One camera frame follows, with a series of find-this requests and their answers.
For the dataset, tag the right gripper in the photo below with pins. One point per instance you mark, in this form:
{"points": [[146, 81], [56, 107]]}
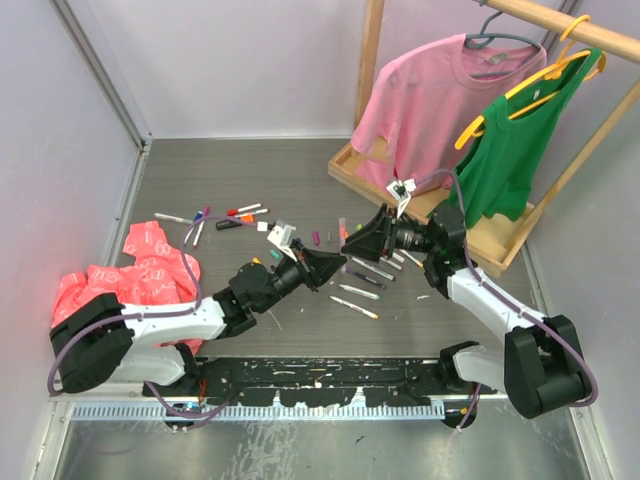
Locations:
{"points": [[368, 242]]}

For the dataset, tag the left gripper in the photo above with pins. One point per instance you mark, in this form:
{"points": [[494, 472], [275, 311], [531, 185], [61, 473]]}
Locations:
{"points": [[315, 267]]}

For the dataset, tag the magenta marker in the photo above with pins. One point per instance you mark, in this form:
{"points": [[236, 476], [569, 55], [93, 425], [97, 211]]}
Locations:
{"points": [[391, 263]]}

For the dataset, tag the purple marker pen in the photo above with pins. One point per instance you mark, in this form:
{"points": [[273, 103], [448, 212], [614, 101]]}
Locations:
{"points": [[366, 278]]}

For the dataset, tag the teal marker pen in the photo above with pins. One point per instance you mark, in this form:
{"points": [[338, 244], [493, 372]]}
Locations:
{"points": [[359, 291]]}

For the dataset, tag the yellow marker pen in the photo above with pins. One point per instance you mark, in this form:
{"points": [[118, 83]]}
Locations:
{"points": [[354, 307]]}

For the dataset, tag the yellow cap marker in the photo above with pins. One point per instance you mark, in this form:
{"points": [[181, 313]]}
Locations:
{"points": [[412, 258]]}

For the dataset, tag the orange black highlighter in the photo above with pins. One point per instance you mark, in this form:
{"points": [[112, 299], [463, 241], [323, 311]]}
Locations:
{"points": [[226, 224]]}

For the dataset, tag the light pink marker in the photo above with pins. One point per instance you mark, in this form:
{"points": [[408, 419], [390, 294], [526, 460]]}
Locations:
{"points": [[342, 229]]}

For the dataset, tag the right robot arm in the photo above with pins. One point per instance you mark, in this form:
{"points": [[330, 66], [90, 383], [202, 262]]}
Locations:
{"points": [[540, 365]]}

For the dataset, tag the pink cap marker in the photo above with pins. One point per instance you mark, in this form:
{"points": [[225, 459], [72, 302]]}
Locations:
{"points": [[250, 215]]}

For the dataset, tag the red cap marker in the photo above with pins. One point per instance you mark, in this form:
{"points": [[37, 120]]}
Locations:
{"points": [[244, 210]]}

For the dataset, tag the pink t-shirt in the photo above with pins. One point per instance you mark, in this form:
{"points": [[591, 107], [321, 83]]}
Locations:
{"points": [[423, 100]]}

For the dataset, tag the purple cap white marker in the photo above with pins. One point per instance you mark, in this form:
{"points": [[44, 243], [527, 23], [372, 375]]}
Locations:
{"points": [[200, 227]]}

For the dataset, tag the green tank top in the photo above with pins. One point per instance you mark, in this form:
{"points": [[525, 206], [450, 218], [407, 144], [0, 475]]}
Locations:
{"points": [[511, 135]]}

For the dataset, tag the red crumpled plastic bag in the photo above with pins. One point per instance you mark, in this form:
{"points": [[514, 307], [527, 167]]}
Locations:
{"points": [[159, 275]]}

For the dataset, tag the white silver marker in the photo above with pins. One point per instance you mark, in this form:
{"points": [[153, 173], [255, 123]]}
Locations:
{"points": [[173, 219]]}

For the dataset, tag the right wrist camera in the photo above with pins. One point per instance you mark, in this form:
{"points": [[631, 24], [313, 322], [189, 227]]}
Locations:
{"points": [[401, 191]]}

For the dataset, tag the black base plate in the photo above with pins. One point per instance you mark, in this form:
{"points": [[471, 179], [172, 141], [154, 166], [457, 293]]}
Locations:
{"points": [[317, 382]]}

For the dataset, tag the cable duct rail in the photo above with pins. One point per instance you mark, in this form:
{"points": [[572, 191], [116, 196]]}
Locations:
{"points": [[149, 411]]}

